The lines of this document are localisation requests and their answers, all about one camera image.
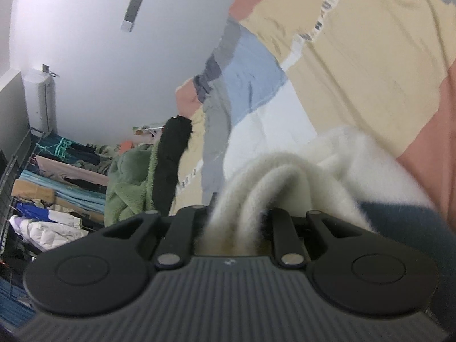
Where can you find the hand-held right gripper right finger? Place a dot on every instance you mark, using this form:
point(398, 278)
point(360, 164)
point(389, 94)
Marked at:
point(285, 233)

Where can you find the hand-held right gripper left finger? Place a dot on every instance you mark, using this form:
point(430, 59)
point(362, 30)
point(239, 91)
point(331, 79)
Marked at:
point(185, 229)

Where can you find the cream and navy sweater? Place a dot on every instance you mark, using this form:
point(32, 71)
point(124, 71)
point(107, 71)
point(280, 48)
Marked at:
point(285, 174)

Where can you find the row of hanging clothes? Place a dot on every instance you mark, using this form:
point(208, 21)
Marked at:
point(67, 174)

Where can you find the metal clothes rack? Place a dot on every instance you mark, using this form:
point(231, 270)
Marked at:
point(16, 171)

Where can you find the green fleece garment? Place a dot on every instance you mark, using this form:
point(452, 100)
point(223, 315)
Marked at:
point(124, 188)

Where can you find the black garment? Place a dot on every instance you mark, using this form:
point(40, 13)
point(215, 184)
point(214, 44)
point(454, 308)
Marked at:
point(171, 156)

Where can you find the orange box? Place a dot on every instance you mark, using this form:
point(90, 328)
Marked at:
point(125, 145)

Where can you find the patchwork quilt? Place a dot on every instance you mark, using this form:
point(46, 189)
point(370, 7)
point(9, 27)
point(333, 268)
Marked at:
point(356, 60)

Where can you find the white air conditioner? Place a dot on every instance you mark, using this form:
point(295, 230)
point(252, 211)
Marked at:
point(42, 99)

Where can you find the grey white wall fixture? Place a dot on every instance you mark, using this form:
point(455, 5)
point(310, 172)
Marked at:
point(132, 10)

